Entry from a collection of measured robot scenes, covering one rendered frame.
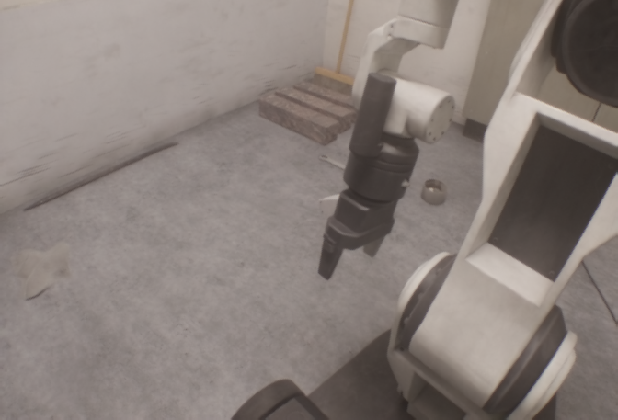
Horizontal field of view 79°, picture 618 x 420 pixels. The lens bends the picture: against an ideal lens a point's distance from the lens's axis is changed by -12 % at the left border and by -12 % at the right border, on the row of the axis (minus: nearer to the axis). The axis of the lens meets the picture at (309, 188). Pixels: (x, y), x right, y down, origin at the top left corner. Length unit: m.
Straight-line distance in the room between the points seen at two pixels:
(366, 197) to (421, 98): 0.15
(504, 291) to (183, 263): 1.14
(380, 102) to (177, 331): 0.94
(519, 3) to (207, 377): 1.88
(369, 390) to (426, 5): 0.75
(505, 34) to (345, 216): 1.66
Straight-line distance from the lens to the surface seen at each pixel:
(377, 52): 0.54
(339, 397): 0.94
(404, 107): 0.51
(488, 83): 2.18
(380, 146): 0.51
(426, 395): 0.76
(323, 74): 2.62
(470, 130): 2.38
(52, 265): 1.52
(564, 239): 0.46
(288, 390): 0.92
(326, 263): 0.60
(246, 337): 1.21
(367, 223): 0.57
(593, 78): 0.42
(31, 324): 1.40
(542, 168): 0.45
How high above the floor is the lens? 1.00
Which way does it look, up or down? 35 degrees down
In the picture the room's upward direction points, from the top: 5 degrees clockwise
